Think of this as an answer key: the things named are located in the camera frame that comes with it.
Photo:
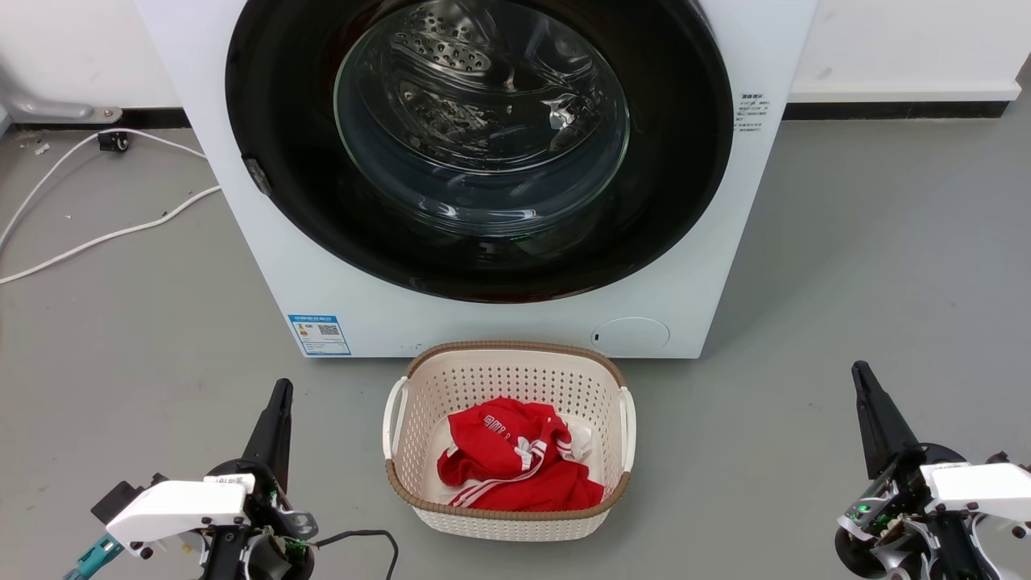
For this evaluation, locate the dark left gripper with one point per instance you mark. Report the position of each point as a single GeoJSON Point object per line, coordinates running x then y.
{"type": "Point", "coordinates": [274, 524]}

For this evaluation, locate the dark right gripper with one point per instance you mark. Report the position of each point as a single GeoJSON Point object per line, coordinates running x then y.
{"type": "Point", "coordinates": [894, 515]}

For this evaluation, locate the white front-load washing machine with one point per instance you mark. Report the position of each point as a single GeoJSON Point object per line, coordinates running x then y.
{"type": "Point", "coordinates": [266, 266]}

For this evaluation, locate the black round washer door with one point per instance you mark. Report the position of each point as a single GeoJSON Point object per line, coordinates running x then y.
{"type": "Point", "coordinates": [322, 201]}

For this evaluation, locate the blue energy label sticker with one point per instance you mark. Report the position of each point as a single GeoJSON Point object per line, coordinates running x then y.
{"type": "Point", "coordinates": [319, 334]}

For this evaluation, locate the cream perforated laundry basket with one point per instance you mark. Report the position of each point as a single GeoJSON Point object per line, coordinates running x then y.
{"type": "Point", "coordinates": [491, 379]}

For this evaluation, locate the red striped sports garment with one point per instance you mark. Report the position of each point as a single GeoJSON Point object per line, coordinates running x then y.
{"type": "Point", "coordinates": [515, 471]}

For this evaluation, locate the round white filter cover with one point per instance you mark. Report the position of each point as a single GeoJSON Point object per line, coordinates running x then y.
{"type": "Point", "coordinates": [631, 334]}

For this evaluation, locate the white garment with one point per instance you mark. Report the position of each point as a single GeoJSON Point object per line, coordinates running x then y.
{"type": "Point", "coordinates": [581, 441]}

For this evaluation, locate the small printed text sticker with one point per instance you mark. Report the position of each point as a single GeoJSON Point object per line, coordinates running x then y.
{"type": "Point", "coordinates": [752, 113]}

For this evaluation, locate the small black caster wheel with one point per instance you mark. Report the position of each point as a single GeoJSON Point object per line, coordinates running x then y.
{"type": "Point", "coordinates": [114, 142]}

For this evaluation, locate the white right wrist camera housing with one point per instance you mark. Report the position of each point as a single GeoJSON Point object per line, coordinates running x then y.
{"type": "Point", "coordinates": [979, 487]}

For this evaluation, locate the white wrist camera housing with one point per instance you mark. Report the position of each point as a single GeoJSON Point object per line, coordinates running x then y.
{"type": "Point", "coordinates": [979, 487]}
{"type": "Point", "coordinates": [177, 507]}

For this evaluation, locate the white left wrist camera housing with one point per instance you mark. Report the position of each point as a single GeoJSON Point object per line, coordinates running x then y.
{"type": "Point", "coordinates": [177, 507]}

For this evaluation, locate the grey metal floor bracket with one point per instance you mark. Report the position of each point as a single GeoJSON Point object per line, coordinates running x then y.
{"type": "Point", "coordinates": [56, 107]}

